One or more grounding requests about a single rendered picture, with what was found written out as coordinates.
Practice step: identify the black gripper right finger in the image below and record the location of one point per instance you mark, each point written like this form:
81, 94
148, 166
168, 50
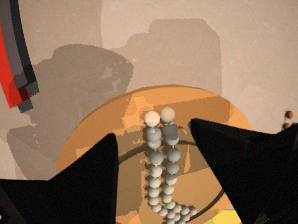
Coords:
250, 166

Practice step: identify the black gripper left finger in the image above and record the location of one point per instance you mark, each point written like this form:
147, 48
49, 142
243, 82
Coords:
84, 193

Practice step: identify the orange round bead board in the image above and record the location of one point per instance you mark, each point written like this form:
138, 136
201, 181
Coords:
196, 184

